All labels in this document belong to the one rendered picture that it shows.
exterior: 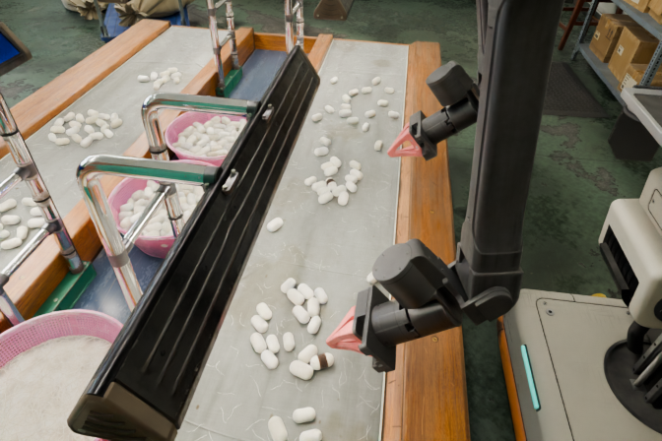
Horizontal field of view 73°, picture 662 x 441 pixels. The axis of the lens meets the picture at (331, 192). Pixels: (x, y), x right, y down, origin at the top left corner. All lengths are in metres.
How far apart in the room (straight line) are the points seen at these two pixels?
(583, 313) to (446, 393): 0.92
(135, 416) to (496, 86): 0.40
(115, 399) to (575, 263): 1.99
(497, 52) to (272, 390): 0.56
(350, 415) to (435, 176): 0.59
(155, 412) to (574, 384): 1.20
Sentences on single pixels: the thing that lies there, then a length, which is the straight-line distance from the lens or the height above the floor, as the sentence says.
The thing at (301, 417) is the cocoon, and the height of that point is 0.76.
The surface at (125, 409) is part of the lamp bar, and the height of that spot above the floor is 1.09.
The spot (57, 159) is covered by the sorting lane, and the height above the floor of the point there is 0.74.
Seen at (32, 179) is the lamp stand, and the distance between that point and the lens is 0.88.
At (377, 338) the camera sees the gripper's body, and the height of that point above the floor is 0.88.
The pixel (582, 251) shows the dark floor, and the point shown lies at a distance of 2.25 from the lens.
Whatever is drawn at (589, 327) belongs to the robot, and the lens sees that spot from 1.57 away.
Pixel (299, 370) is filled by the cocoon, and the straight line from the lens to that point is 0.74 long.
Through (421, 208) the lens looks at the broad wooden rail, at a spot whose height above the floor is 0.76.
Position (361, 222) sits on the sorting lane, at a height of 0.74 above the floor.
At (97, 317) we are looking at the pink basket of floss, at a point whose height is 0.76.
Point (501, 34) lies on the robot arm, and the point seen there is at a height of 1.26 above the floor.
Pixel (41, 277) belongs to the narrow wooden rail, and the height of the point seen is 0.76.
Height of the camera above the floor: 1.40
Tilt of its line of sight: 39 degrees down
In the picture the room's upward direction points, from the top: 2 degrees clockwise
